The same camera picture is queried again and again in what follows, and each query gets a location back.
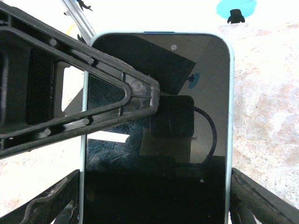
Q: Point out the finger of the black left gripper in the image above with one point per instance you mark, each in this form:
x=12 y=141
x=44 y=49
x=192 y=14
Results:
x=142 y=95

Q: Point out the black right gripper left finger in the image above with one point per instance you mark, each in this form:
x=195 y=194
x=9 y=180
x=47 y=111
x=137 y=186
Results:
x=58 y=205

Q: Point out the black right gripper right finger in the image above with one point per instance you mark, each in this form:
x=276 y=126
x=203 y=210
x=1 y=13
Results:
x=257 y=205

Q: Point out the black smartphone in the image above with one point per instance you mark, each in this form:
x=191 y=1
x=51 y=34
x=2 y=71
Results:
x=205 y=70

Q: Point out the light blue phone case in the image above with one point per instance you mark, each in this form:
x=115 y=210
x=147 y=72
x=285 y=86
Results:
x=231 y=105

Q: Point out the blue circle penguin sticker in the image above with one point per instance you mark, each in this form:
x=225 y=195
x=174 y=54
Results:
x=224 y=9

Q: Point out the aluminium frame post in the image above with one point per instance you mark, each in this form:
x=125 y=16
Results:
x=80 y=18

